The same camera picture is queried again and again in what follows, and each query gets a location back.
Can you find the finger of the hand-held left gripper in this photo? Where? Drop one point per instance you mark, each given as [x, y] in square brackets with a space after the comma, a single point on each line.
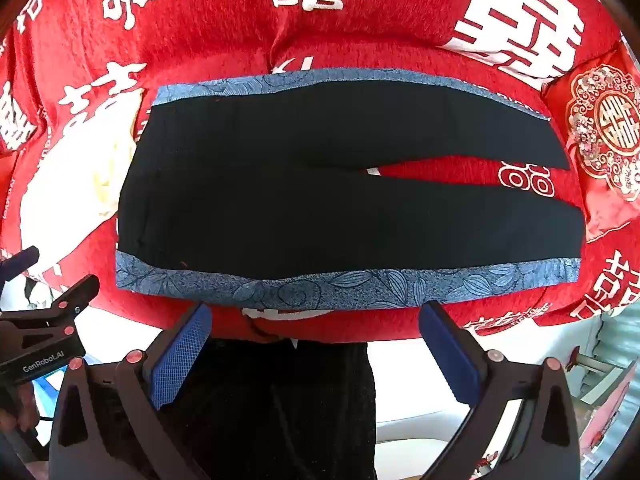
[20, 260]
[75, 294]

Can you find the red printed blanket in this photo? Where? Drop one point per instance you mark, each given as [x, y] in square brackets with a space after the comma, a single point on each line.
[350, 25]

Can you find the black pants with blue trim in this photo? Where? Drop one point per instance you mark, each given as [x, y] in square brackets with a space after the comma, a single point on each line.
[300, 185]

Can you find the cream cloth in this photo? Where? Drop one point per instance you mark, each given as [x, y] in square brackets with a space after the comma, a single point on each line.
[107, 175]

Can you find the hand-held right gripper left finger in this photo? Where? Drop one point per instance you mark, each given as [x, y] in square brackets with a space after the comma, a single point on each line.
[180, 355]

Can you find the red embroidered cushion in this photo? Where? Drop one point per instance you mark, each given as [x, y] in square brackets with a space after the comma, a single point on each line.
[607, 125]

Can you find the person's left hand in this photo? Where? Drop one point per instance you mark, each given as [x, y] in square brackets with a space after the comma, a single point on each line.
[17, 415]

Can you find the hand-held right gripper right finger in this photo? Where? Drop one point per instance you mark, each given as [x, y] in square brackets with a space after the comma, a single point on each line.
[450, 356]

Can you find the person's dark clothing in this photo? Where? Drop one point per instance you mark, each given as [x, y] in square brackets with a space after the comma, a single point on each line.
[280, 410]

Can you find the pink metal frame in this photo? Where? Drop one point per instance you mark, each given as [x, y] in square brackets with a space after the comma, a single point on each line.
[607, 390]

